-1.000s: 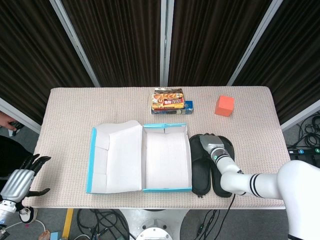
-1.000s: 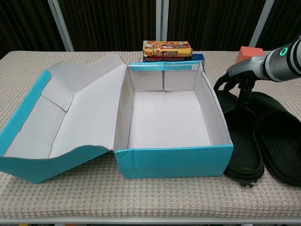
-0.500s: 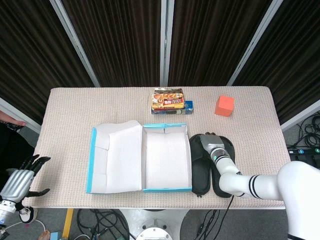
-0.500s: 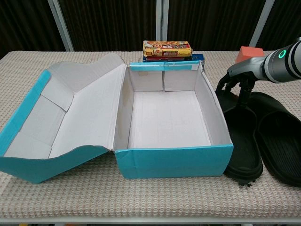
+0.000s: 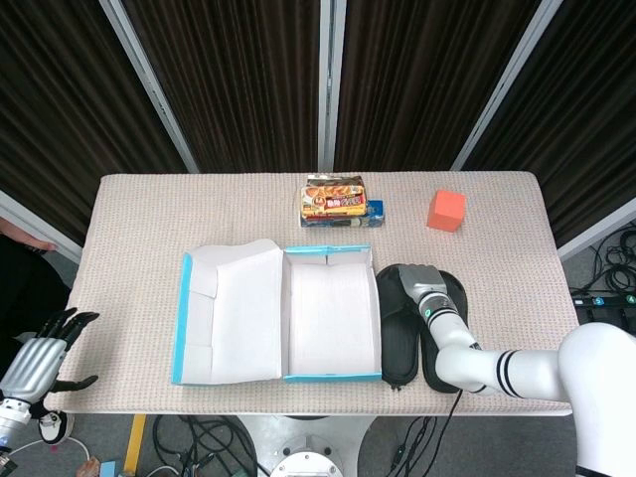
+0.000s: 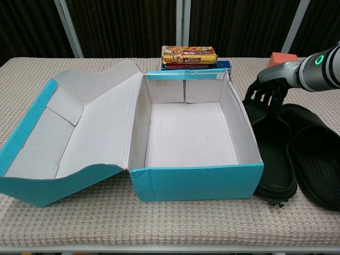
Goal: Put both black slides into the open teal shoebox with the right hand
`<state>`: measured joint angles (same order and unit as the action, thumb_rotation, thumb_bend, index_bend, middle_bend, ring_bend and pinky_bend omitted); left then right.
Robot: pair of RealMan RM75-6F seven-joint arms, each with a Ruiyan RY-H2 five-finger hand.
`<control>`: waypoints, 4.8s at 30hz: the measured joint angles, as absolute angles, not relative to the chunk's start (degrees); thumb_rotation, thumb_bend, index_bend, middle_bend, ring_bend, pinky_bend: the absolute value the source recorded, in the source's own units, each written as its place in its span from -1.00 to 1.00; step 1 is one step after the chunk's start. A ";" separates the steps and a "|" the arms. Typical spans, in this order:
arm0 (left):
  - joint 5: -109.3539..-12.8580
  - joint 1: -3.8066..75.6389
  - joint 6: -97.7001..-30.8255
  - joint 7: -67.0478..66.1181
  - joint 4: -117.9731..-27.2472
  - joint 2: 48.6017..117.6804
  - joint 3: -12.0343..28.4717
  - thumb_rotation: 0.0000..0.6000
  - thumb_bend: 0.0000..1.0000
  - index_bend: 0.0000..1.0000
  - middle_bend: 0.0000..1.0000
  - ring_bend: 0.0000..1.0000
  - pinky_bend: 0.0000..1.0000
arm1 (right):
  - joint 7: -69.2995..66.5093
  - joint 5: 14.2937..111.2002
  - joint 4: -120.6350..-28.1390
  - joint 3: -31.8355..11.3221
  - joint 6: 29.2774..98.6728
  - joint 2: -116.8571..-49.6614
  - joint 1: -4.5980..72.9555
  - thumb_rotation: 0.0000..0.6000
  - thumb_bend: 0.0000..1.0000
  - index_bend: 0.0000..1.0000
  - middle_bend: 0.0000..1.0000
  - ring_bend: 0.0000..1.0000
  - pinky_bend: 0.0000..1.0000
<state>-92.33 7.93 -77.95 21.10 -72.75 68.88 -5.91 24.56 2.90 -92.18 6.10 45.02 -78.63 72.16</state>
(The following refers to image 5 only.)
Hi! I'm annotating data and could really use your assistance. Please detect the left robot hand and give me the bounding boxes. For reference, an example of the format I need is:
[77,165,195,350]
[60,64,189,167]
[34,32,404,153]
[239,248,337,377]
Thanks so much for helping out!
[0,307,100,406]

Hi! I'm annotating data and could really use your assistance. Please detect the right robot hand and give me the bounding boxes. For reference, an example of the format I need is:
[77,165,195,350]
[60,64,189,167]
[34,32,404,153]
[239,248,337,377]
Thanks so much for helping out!
[397,264,451,305]

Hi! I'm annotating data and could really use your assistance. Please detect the black slipper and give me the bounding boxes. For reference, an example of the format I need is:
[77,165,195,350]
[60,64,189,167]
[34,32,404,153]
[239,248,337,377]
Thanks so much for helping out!
[375,264,424,393]
[420,267,468,396]

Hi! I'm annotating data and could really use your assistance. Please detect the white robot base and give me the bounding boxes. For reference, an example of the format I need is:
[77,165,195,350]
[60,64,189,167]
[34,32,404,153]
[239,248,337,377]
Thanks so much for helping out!
[238,414,379,477]

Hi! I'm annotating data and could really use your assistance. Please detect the blue snack box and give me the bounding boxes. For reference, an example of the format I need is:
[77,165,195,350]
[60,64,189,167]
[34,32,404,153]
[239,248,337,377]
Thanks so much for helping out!
[299,198,387,230]

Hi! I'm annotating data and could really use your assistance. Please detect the light blue shoe box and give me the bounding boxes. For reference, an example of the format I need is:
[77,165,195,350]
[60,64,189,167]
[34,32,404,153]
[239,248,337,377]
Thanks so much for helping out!
[171,238,384,387]

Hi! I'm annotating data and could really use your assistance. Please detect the white and black sneaker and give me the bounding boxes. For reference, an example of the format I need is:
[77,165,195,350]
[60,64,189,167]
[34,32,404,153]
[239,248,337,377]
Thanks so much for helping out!
[38,409,76,445]

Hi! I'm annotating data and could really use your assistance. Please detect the person in black clothes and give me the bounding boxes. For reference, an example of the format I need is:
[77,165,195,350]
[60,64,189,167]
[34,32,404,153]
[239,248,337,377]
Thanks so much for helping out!
[0,217,74,344]

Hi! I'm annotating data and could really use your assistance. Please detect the orange cube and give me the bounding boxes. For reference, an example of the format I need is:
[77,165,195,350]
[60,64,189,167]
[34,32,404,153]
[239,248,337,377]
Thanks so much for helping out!
[426,188,468,234]

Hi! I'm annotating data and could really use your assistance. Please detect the yellow biscuit packet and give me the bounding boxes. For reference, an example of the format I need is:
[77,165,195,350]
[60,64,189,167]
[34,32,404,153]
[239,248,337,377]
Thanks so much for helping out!
[299,173,372,221]

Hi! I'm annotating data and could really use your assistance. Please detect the yellow floor tape strip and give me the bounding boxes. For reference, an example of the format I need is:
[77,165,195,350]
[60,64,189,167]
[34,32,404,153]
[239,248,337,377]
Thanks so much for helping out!
[122,413,148,473]

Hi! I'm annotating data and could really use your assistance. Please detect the beige woven table cloth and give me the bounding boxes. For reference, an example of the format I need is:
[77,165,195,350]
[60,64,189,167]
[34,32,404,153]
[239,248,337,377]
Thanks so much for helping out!
[48,171,580,417]

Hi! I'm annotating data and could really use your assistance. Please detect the black power strip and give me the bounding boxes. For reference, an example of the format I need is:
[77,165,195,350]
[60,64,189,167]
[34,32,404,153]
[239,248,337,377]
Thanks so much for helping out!
[570,292,636,310]

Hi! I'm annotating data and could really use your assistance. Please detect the dark brown curtain panel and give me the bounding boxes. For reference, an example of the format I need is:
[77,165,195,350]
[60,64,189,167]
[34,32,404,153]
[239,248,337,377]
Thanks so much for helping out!
[121,0,329,174]
[0,0,188,247]
[464,0,636,247]
[333,0,543,173]

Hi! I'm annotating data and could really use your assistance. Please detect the white cable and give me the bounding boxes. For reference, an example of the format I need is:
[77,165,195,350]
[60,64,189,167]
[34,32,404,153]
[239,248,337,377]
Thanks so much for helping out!
[9,436,94,464]

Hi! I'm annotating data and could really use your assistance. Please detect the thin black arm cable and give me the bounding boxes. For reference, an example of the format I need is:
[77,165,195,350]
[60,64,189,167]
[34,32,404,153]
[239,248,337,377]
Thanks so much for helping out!
[390,390,463,477]

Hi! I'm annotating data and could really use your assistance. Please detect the white frame post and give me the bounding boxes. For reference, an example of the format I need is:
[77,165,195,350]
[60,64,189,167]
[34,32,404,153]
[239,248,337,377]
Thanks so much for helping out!
[450,0,565,173]
[556,198,636,262]
[317,0,348,173]
[0,191,83,264]
[98,0,200,174]

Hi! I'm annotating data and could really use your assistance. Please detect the black cable bundle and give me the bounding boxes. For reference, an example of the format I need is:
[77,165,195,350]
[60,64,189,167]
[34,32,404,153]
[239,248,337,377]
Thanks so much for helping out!
[570,231,636,299]
[151,414,259,477]

